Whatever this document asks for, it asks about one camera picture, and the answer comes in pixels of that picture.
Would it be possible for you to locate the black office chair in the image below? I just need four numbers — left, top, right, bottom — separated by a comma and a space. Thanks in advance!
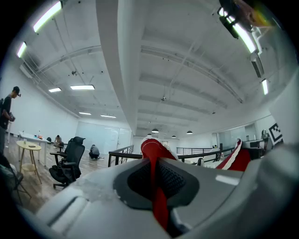
49, 136, 86, 190

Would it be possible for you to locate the round yellow table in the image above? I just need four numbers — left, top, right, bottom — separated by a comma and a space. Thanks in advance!
16, 140, 43, 185

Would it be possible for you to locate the white air conditioner unit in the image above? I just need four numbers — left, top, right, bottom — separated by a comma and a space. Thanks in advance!
249, 53, 265, 79

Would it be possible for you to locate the black folding chair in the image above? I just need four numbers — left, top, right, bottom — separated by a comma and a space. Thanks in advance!
0, 154, 32, 207

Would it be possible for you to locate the long white table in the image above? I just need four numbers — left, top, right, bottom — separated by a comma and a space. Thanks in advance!
18, 130, 51, 167

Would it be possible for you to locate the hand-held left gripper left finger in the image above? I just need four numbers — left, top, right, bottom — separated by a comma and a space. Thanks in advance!
37, 158, 172, 239

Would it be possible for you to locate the red cloth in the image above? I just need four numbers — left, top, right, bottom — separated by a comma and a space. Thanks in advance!
141, 137, 251, 231

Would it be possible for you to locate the black balcony railing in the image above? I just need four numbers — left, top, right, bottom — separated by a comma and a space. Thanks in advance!
176, 147, 212, 155

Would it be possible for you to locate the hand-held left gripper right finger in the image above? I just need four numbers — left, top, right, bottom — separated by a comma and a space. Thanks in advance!
158, 156, 245, 237

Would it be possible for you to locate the black metal railing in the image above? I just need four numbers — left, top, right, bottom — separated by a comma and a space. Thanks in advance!
107, 144, 236, 168

